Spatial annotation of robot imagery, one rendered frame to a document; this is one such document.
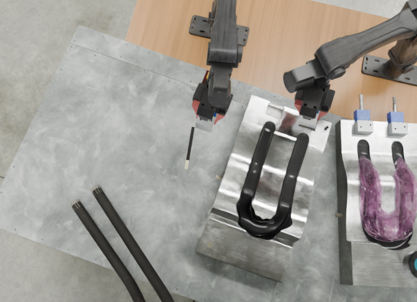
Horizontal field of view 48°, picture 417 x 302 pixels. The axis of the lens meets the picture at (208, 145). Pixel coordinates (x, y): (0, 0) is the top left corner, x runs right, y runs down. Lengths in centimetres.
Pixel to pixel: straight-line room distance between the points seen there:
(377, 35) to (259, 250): 66
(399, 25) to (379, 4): 159
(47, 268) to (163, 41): 122
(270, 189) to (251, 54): 49
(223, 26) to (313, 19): 61
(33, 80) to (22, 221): 115
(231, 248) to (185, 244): 15
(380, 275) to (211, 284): 48
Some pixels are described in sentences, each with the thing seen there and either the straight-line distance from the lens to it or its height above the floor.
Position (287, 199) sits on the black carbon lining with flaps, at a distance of 136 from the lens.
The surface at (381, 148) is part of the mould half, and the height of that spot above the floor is 85.
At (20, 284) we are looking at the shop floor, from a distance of 234.
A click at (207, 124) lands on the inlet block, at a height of 96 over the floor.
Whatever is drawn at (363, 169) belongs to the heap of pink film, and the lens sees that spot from 146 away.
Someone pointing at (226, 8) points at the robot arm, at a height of 123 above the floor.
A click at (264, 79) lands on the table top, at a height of 80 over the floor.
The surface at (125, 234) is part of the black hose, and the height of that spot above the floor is 87.
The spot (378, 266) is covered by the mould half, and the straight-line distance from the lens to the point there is 142.
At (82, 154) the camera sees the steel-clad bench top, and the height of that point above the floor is 80.
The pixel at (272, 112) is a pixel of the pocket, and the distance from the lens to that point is 146.
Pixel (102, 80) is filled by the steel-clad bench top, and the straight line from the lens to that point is 156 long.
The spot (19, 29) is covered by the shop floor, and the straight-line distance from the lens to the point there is 267.
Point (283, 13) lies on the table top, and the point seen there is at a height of 80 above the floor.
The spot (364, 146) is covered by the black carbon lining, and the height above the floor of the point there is 85.
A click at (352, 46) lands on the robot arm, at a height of 121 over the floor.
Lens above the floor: 222
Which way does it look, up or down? 75 degrees down
